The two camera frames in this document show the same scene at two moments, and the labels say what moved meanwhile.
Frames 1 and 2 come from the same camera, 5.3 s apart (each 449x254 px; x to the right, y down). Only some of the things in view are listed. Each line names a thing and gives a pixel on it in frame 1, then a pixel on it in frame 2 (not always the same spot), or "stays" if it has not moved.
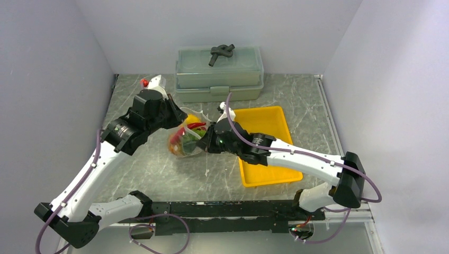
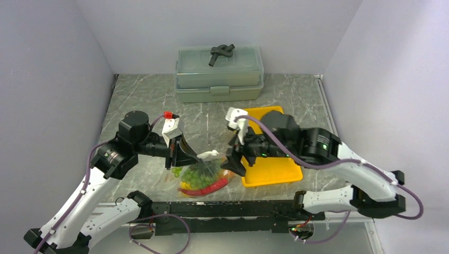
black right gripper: [205, 142] → [238, 150]
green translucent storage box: [240, 74] stays
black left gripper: [178, 116] → [184, 155]
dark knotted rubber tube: [222, 50] stays
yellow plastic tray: [270, 121] stays
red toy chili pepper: [191, 126] → [205, 190]
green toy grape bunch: [189, 138] → [197, 174]
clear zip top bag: [182, 141] → [198, 179]
